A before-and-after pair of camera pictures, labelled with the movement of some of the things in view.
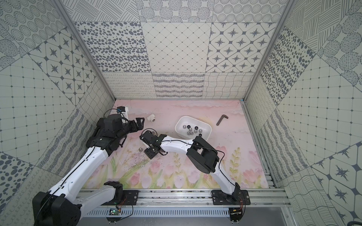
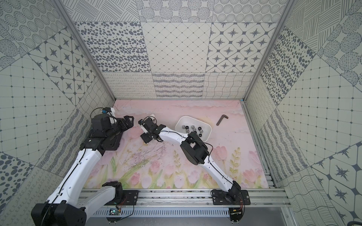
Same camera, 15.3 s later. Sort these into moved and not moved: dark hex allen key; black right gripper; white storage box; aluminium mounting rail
Moved: black right gripper
Not moved: dark hex allen key; white storage box; aluminium mounting rail
